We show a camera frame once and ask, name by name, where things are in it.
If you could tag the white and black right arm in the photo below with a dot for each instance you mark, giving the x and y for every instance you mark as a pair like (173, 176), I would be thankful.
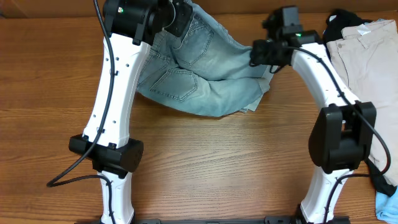
(342, 134)

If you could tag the light blue denim shorts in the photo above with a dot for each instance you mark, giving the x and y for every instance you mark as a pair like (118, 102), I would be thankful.
(203, 72)

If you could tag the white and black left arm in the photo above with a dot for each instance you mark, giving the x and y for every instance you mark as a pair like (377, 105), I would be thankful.
(129, 29)

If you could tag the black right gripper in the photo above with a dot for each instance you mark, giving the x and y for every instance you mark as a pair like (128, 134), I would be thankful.
(258, 57)

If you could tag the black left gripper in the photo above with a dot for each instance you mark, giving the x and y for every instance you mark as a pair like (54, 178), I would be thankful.
(183, 15)

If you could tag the black garment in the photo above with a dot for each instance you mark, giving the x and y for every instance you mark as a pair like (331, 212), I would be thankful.
(338, 20)

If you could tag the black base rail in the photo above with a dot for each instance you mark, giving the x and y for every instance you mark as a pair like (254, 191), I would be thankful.
(266, 220)

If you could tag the light blue garment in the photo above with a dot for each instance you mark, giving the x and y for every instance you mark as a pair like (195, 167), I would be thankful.
(386, 207)

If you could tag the beige trousers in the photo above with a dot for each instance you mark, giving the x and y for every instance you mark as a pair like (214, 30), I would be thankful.
(365, 57)

